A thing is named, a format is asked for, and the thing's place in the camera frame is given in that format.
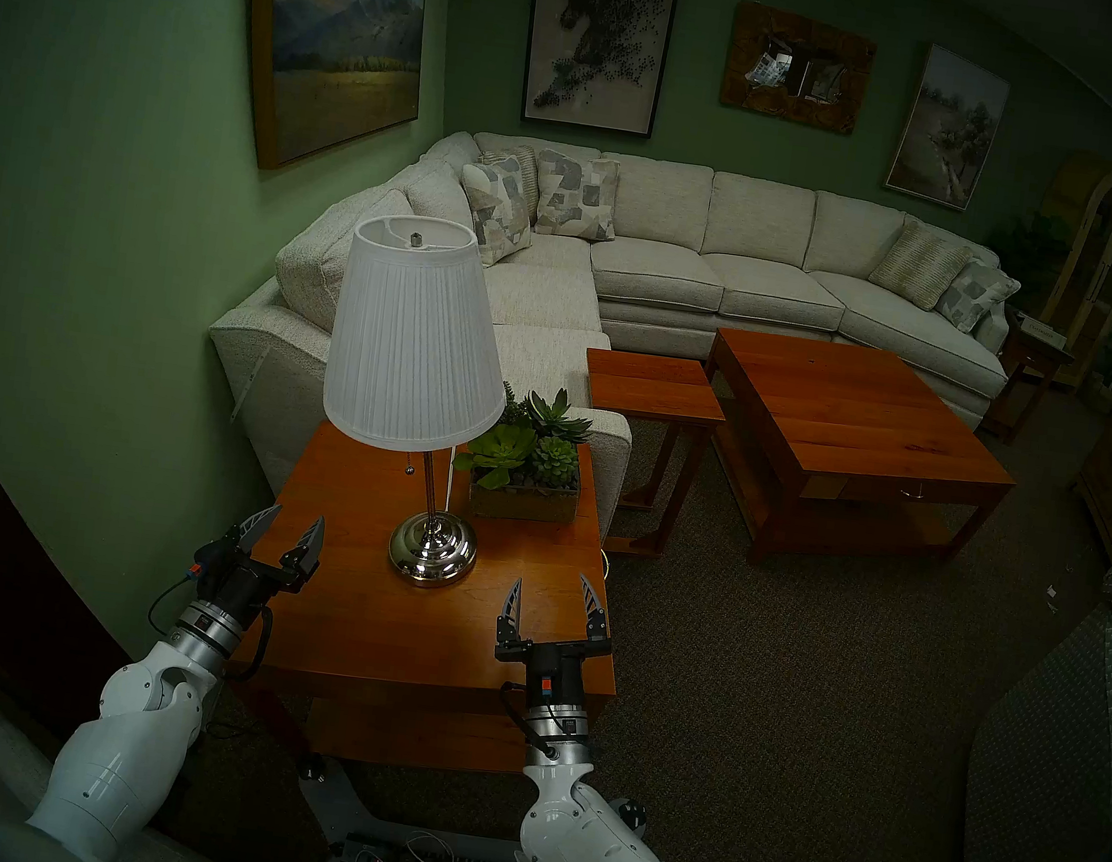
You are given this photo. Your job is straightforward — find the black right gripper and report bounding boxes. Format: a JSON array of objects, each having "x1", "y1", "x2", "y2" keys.
[{"x1": 486, "y1": 565, "x2": 622, "y2": 722}]

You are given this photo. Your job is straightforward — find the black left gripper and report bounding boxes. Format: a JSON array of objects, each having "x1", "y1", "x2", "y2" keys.
[{"x1": 185, "y1": 494, "x2": 330, "y2": 638}]

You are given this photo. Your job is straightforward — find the white shade chrome table lamp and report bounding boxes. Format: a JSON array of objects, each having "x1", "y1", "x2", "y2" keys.
[{"x1": 299, "y1": 205, "x2": 530, "y2": 596}]

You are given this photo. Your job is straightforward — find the cherry wood end table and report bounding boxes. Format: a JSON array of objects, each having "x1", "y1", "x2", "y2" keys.
[{"x1": 195, "y1": 401, "x2": 648, "y2": 795}]

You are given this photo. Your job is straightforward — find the succulent plants in wooden box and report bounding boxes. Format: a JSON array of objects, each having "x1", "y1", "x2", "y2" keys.
[{"x1": 445, "y1": 375, "x2": 599, "y2": 531}]

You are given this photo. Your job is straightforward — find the sofa hang tag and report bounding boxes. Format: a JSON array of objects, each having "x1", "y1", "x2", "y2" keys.
[{"x1": 228, "y1": 342, "x2": 271, "y2": 428}]

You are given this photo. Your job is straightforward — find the small cherry wood side table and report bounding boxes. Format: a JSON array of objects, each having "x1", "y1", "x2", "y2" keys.
[{"x1": 562, "y1": 345, "x2": 735, "y2": 568}]

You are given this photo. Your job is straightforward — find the black power strip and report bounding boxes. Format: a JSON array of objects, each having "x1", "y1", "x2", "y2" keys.
[{"x1": 340, "y1": 834, "x2": 527, "y2": 862}]

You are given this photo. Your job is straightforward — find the robot mobile base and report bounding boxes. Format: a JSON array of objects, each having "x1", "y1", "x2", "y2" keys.
[{"x1": 285, "y1": 751, "x2": 656, "y2": 862}]

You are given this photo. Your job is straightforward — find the large cherry wood coffee table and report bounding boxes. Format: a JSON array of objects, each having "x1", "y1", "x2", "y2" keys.
[{"x1": 679, "y1": 325, "x2": 1032, "y2": 598}]

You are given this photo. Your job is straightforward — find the cream sectional sofa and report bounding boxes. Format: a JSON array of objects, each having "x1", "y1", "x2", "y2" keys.
[{"x1": 189, "y1": 100, "x2": 1035, "y2": 592}]

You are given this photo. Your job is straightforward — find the large patchwork throw pillow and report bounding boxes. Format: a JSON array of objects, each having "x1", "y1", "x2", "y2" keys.
[{"x1": 448, "y1": 147, "x2": 542, "y2": 273}]

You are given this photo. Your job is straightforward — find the square patchwork throw pillow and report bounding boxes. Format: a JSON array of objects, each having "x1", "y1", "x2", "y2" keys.
[{"x1": 528, "y1": 147, "x2": 627, "y2": 246}]

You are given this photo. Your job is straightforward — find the striped beige throw pillow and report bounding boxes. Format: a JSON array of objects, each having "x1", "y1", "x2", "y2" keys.
[
  {"x1": 864, "y1": 212, "x2": 981, "y2": 318},
  {"x1": 471, "y1": 141, "x2": 549, "y2": 228}
]

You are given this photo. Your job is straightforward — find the framed mountain landscape painting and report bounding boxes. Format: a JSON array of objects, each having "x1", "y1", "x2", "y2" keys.
[{"x1": 224, "y1": 0, "x2": 435, "y2": 189}]

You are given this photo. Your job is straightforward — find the small patchwork throw pillow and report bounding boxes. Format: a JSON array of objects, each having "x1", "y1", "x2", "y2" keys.
[{"x1": 931, "y1": 255, "x2": 1025, "y2": 340}]

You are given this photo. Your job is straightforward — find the green patterned armchair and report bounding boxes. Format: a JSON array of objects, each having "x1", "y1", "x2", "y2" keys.
[{"x1": 954, "y1": 515, "x2": 1112, "y2": 862}]

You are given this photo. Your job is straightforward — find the dark wood end table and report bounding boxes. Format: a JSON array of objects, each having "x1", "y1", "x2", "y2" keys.
[{"x1": 978, "y1": 310, "x2": 1082, "y2": 453}]

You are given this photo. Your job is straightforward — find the black framed horse artwork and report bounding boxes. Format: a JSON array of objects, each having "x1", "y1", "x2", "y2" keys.
[{"x1": 514, "y1": 0, "x2": 681, "y2": 142}]

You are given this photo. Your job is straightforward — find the dark leafy floor plant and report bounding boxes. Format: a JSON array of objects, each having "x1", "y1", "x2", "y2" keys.
[{"x1": 979, "y1": 206, "x2": 1077, "y2": 319}]

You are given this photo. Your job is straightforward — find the rustic wood framed mirror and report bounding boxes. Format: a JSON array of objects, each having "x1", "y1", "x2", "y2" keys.
[{"x1": 716, "y1": 0, "x2": 882, "y2": 140}]

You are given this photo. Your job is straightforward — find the framed tree landscape painting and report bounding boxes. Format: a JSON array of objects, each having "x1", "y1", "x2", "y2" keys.
[{"x1": 881, "y1": 39, "x2": 1017, "y2": 218}]

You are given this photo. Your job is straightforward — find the arched wooden display cabinet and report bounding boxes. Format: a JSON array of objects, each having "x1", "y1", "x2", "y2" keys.
[{"x1": 1020, "y1": 148, "x2": 1112, "y2": 395}]

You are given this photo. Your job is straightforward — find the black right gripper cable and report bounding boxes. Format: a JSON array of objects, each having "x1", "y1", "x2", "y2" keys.
[{"x1": 492, "y1": 680, "x2": 550, "y2": 743}]

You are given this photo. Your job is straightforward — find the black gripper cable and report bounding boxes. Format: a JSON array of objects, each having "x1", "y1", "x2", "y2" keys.
[
  {"x1": 492, "y1": 680, "x2": 550, "y2": 743},
  {"x1": 140, "y1": 569, "x2": 280, "y2": 687}
]

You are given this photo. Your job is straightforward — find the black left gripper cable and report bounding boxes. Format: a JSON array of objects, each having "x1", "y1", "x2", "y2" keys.
[{"x1": 140, "y1": 569, "x2": 280, "y2": 687}]

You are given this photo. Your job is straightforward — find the white cable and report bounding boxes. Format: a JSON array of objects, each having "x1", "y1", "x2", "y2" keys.
[{"x1": 377, "y1": 825, "x2": 459, "y2": 862}]

